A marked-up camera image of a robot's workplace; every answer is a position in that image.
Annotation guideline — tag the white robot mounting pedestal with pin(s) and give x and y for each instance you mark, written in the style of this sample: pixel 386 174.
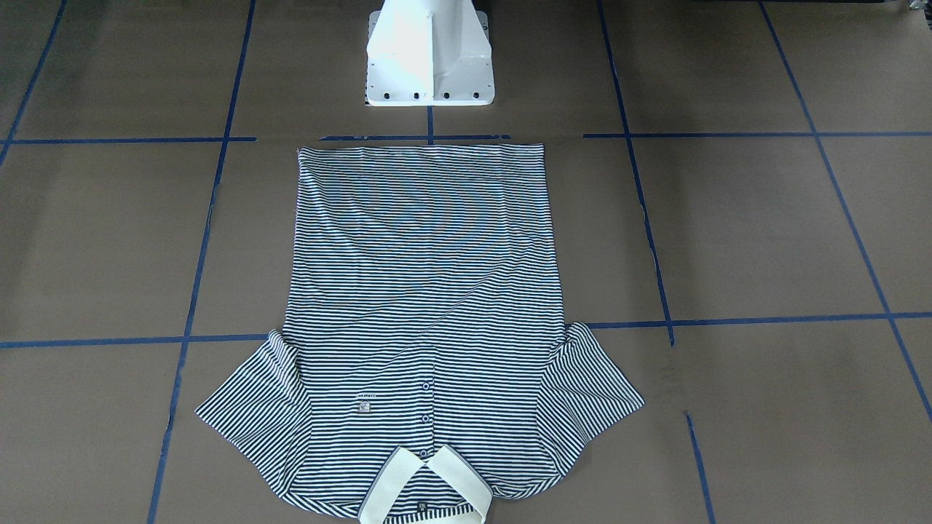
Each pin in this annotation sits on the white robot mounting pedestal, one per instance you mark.
pixel 429 53

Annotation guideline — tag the blue white striped polo shirt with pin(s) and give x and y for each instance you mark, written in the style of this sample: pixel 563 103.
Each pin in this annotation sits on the blue white striped polo shirt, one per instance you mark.
pixel 424 368

